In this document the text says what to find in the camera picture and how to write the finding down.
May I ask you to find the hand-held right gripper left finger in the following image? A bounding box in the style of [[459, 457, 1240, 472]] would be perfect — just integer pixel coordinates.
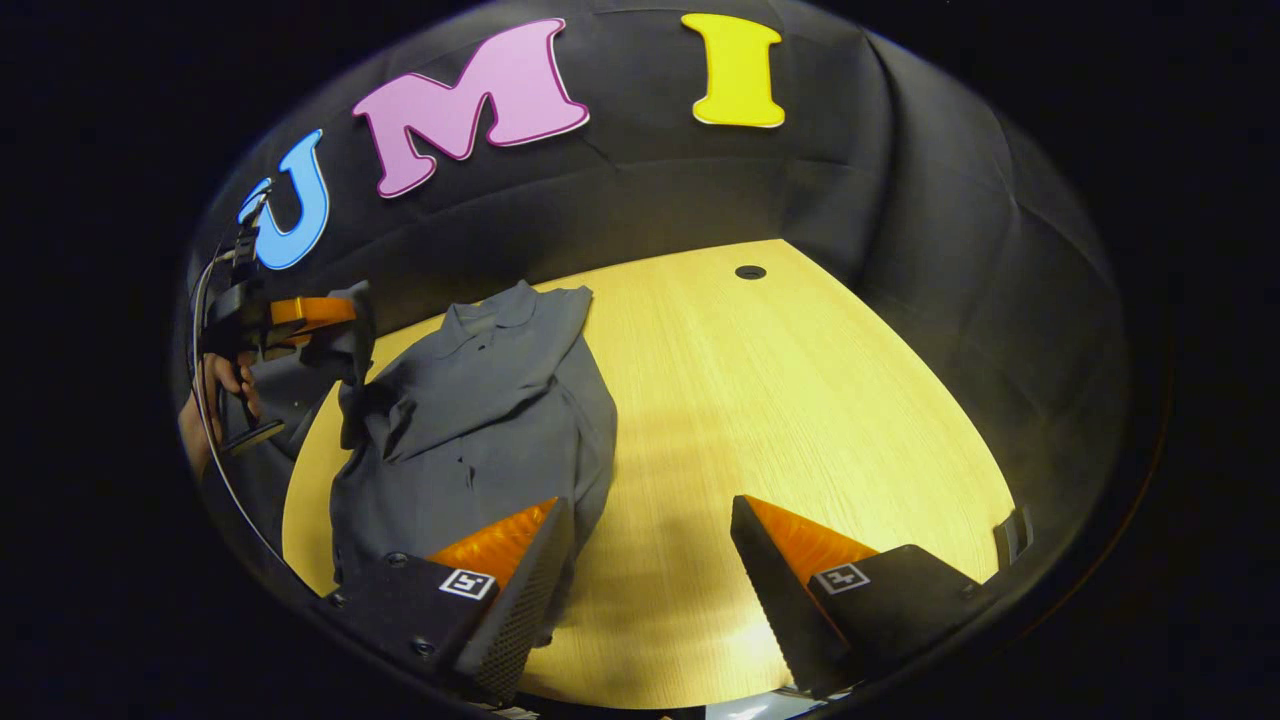
[[318, 497, 576, 706]]

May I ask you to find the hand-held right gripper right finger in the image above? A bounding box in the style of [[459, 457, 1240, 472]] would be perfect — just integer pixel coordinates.
[[730, 494, 986, 699]]

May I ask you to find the grey button shirt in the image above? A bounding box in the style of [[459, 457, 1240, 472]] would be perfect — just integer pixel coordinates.
[[215, 280, 619, 646]]

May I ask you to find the black backdrop cloth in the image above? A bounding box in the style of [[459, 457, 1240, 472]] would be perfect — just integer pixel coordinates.
[[180, 0, 1131, 601]]

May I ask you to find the thin black cable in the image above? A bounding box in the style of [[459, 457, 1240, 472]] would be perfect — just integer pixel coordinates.
[[188, 240, 301, 581]]

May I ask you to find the small table bracket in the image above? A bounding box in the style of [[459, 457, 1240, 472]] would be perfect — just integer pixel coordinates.
[[993, 507, 1034, 571]]

